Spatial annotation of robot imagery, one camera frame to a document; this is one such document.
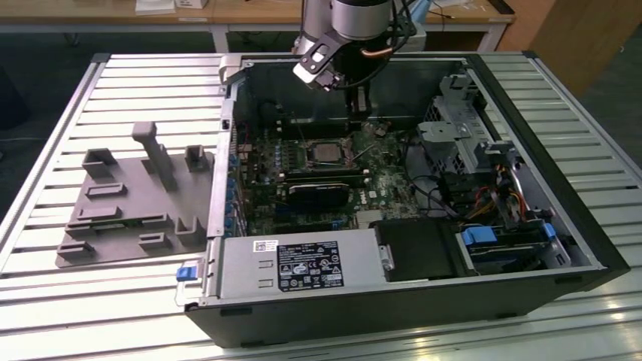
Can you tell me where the orange yellow wire bundle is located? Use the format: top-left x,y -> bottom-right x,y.
470,184 -> 529,223

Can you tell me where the black camera cable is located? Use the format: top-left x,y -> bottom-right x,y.
350,0 -> 418,88

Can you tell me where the black PC case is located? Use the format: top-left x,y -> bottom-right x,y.
183,50 -> 632,349

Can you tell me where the wooden cabinet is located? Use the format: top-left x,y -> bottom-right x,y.
499,0 -> 642,98

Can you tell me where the black RAM slot block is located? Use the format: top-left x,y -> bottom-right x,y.
275,116 -> 353,140

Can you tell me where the metal disk bay cage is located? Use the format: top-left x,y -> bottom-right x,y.
415,73 -> 509,177

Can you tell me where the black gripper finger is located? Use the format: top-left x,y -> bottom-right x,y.
362,85 -> 377,124
346,85 -> 359,123

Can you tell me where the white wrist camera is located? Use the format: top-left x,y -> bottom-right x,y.
293,32 -> 349,92

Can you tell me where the white box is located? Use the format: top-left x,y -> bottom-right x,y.
134,0 -> 178,17

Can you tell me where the blue disk carrier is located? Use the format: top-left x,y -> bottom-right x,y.
457,224 -> 499,246

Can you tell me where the black RAM stick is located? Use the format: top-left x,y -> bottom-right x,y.
286,167 -> 363,175

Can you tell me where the green motherboard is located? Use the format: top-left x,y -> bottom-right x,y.
235,120 -> 433,236

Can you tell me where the black drive bay box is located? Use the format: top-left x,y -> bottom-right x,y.
370,220 -> 469,283

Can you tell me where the CPU socket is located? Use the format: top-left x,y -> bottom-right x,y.
303,138 -> 355,170

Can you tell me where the grey parts rack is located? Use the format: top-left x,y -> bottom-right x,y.
54,120 -> 217,268

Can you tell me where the wooden desk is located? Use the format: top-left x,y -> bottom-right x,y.
0,0 -> 517,53

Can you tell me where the black wire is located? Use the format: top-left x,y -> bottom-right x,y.
409,174 -> 461,220

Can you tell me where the grey power supply unit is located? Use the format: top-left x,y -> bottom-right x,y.
201,227 -> 389,306

